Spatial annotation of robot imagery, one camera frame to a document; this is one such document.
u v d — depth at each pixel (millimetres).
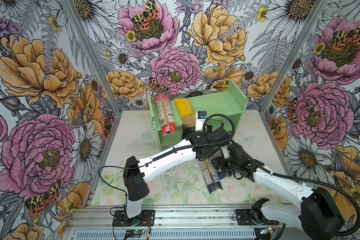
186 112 788
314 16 746
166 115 774
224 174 871
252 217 679
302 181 464
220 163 771
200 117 606
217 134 536
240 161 650
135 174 421
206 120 596
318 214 405
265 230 715
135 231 714
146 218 741
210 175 853
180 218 760
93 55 894
